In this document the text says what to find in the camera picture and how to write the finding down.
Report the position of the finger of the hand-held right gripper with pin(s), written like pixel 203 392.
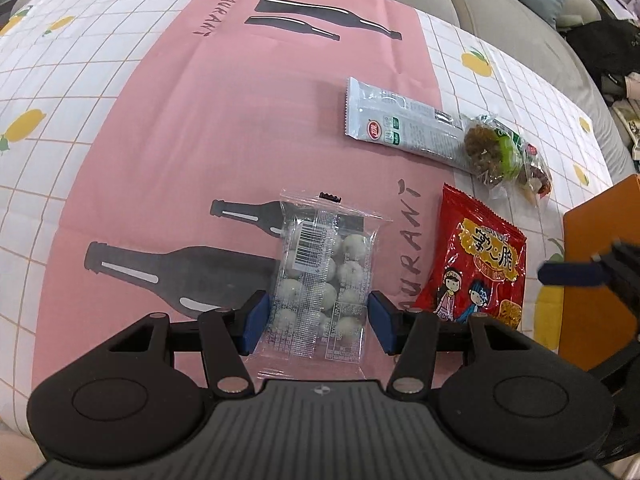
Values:
pixel 570 272

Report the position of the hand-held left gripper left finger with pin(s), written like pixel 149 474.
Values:
pixel 254 324

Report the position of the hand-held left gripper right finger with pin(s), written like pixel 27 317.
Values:
pixel 382 324

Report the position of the orange cardboard box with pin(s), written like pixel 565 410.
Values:
pixel 595 230

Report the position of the clear packet of white balls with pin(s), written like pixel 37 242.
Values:
pixel 320 270

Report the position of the clear bag of brown snacks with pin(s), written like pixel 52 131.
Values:
pixel 487 150

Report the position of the red cartoon snack packet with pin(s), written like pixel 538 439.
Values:
pixel 475 260

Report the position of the clear packet of red dates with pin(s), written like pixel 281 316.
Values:
pixel 535 177

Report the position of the white and green snack packet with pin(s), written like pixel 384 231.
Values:
pixel 400 125

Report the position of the pink and white printed tablecloth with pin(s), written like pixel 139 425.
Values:
pixel 150 135

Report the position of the black backpack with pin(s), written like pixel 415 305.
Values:
pixel 600 45

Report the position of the beige sofa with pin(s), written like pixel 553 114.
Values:
pixel 500 5

